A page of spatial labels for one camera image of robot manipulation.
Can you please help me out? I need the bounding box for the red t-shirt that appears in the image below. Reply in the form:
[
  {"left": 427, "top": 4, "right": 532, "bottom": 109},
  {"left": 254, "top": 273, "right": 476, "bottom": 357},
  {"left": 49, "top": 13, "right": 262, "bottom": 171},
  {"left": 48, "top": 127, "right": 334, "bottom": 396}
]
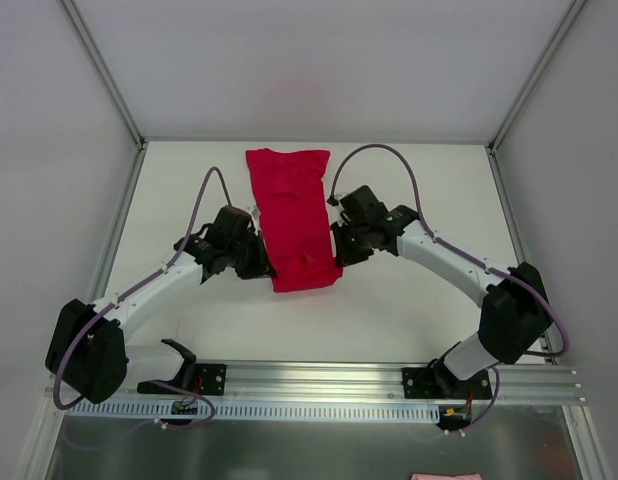
[{"left": 245, "top": 148, "right": 343, "bottom": 294}]

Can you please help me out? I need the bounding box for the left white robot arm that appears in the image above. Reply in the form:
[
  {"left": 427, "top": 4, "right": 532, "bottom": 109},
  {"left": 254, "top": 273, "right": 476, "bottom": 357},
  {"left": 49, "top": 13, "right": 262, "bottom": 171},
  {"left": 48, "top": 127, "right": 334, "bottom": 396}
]
[{"left": 45, "top": 228, "right": 274, "bottom": 404}]

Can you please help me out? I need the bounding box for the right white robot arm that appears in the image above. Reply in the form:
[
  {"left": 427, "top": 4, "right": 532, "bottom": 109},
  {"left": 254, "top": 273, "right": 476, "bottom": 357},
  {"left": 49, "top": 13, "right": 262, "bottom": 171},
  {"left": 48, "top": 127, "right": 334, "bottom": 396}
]
[{"left": 331, "top": 220, "right": 552, "bottom": 397}]

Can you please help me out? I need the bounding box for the pink folded cloth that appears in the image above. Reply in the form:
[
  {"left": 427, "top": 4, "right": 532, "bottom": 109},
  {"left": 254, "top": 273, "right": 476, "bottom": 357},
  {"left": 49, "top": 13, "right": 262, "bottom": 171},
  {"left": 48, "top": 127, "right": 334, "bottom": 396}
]
[{"left": 409, "top": 473, "right": 482, "bottom": 480}]

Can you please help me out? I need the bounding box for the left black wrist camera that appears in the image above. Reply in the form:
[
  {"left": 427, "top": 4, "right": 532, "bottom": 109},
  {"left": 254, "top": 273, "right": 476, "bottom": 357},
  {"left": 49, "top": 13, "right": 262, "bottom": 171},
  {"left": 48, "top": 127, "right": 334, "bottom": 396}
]
[{"left": 205, "top": 205, "right": 257, "bottom": 248}]

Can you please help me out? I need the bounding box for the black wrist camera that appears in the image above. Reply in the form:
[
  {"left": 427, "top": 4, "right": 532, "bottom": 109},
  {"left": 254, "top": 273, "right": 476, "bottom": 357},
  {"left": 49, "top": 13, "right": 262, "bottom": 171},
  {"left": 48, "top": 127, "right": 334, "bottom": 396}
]
[
  {"left": 327, "top": 185, "right": 388, "bottom": 224},
  {"left": 205, "top": 205, "right": 257, "bottom": 248}
]

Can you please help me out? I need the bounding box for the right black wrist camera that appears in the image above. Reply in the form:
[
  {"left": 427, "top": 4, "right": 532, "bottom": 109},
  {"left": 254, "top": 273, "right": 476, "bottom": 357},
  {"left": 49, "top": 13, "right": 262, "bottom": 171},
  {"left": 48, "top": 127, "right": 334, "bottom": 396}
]
[{"left": 327, "top": 185, "right": 388, "bottom": 224}]

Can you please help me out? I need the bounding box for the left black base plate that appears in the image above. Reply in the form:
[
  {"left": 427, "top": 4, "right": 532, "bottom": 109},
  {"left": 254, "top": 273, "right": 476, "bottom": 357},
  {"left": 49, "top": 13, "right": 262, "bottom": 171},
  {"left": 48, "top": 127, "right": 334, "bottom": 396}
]
[{"left": 136, "top": 362, "right": 227, "bottom": 396}]

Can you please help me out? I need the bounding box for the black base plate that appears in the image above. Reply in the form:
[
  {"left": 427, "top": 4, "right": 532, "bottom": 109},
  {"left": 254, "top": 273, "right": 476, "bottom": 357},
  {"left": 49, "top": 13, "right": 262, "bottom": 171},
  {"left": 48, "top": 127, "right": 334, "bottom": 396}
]
[
  {"left": 136, "top": 362, "right": 227, "bottom": 396},
  {"left": 401, "top": 366, "right": 492, "bottom": 400}
]

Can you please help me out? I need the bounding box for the aluminium front rail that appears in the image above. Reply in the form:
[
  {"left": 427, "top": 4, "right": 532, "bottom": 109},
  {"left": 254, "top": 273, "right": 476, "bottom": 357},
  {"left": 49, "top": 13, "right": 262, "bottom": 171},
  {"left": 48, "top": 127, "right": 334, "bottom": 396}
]
[{"left": 44, "top": 359, "right": 585, "bottom": 404}]

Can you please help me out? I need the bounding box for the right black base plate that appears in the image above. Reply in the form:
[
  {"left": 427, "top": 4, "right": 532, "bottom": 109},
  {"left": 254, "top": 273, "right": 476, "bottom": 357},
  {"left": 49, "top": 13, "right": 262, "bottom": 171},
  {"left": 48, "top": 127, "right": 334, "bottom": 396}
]
[{"left": 401, "top": 366, "right": 492, "bottom": 400}]

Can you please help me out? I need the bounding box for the slotted cable duct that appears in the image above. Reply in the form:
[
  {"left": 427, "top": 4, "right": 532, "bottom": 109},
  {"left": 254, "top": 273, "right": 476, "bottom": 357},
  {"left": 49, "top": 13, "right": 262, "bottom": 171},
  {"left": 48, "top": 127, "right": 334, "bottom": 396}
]
[{"left": 69, "top": 398, "right": 440, "bottom": 424}]

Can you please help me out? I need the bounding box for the left aluminium frame post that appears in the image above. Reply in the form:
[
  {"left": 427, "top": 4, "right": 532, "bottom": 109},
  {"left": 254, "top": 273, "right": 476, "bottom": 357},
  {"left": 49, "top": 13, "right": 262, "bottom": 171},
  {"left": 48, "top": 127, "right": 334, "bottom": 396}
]
[{"left": 57, "top": 0, "right": 146, "bottom": 151}]

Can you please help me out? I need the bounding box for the aluminium frame post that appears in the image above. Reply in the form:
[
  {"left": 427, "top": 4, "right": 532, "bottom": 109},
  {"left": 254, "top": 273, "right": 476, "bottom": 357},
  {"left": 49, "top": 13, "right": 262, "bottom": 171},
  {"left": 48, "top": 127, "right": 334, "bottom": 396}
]
[
  {"left": 57, "top": 0, "right": 146, "bottom": 151},
  {"left": 487, "top": 0, "right": 590, "bottom": 151}
]

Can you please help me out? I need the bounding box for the right aluminium frame post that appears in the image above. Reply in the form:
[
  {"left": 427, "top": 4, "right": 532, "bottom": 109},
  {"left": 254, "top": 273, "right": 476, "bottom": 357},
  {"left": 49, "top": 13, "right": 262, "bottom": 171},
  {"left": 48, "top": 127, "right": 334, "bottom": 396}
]
[{"left": 487, "top": 0, "right": 590, "bottom": 151}]

